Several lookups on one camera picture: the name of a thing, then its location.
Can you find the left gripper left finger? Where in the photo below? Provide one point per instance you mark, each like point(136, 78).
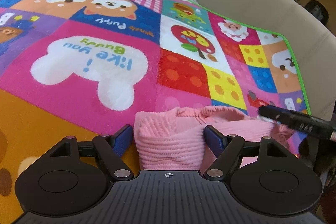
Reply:
point(109, 152)

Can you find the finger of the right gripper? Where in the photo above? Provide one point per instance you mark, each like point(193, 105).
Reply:
point(298, 121)

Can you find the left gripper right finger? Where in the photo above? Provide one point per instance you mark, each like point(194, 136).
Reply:
point(227, 150)

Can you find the pink ribbed knit garment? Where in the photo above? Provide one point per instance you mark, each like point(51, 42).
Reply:
point(173, 140)

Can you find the colourful cartoon play mat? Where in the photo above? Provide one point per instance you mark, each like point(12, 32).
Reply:
point(87, 67)

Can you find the black round object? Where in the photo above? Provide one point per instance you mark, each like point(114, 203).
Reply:
point(318, 11)

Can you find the beige padded sofa backrest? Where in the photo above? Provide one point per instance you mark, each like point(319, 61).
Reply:
point(313, 44)

